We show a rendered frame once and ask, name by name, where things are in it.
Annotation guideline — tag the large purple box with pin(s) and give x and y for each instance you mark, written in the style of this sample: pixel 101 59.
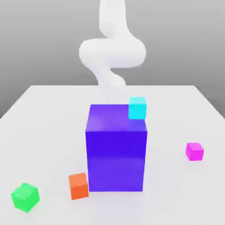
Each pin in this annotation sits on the large purple box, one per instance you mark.
pixel 116 158

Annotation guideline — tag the small cyan cube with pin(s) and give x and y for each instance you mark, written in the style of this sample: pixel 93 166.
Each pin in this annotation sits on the small cyan cube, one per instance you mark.
pixel 137 109

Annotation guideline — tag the small green cube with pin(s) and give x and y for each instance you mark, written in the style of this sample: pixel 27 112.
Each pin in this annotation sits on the small green cube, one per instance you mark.
pixel 25 197

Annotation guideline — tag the small magenta cube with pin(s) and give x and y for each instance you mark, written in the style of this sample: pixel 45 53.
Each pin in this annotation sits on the small magenta cube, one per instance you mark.
pixel 194 152

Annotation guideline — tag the small orange cube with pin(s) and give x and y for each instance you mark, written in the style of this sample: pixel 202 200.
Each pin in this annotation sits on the small orange cube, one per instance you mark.
pixel 78 186

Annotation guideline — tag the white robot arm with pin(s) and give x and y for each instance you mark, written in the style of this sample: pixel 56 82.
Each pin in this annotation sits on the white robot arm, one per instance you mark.
pixel 112 52

